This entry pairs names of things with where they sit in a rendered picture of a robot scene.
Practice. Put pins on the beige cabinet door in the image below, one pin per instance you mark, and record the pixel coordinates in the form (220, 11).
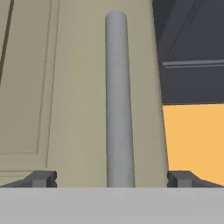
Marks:
(73, 96)

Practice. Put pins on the dark grey appliance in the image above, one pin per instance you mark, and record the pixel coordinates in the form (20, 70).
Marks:
(192, 40)

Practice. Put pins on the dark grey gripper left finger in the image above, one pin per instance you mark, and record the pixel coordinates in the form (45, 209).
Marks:
(40, 179)

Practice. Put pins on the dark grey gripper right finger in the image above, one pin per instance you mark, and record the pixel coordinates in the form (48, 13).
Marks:
(182, 179)

